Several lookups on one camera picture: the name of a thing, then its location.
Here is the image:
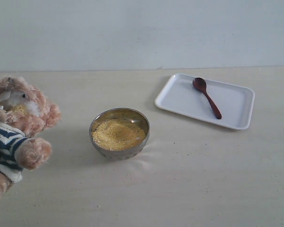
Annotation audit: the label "dark red wooden spoon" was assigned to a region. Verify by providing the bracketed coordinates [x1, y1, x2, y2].
[192, 77, 222, 120]

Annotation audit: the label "brown teddy bear striped sweater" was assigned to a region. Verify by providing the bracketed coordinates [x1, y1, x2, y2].
[0, 76, 62, 200]

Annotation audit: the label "steel bowl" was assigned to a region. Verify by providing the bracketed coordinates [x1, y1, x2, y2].
[89, 107, 150, 160]

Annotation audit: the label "yellow millet grains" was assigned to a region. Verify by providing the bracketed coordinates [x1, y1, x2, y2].
[91, 119, 146, 151]

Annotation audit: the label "white rectangular plastic tray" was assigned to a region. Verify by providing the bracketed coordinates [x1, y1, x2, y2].
[155, 73, 255, 130]

